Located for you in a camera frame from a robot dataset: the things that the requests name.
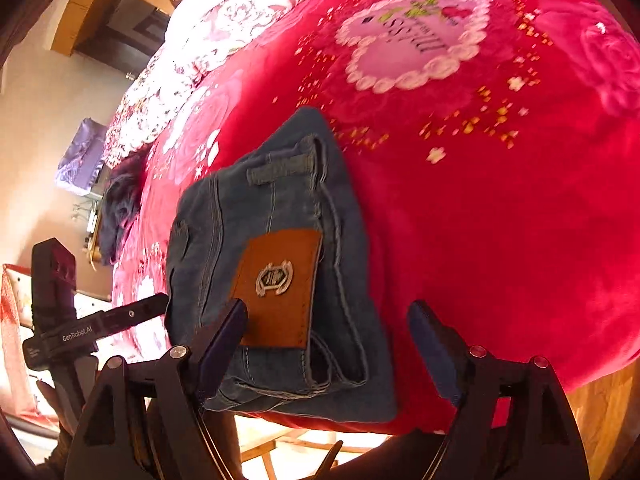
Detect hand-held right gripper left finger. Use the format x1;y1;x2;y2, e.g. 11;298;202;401
64;298;249;480

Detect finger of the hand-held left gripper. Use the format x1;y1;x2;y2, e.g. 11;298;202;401
96;292;170;335

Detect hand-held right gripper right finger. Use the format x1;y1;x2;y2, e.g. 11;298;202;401
407;300;591;480

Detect blue denim pants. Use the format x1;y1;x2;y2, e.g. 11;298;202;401
163;105;399;424

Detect person's left hand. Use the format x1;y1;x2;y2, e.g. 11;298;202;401
36;379;76;436

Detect red and white printed cloth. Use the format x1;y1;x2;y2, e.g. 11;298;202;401
0;263;63;433

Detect dark cloth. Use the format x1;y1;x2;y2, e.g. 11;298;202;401
98;152;151;266

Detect wooden stool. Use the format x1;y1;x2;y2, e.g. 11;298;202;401
239;427;392;480

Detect red floral blanket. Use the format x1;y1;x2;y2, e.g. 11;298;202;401
111;0;640;437

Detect purple cloth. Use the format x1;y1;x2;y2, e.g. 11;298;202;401
55;117;108;197

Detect dark door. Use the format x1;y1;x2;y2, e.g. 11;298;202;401
74;0;172;77

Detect folded floral quilt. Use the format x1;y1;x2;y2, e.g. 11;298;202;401
104;0;351;170

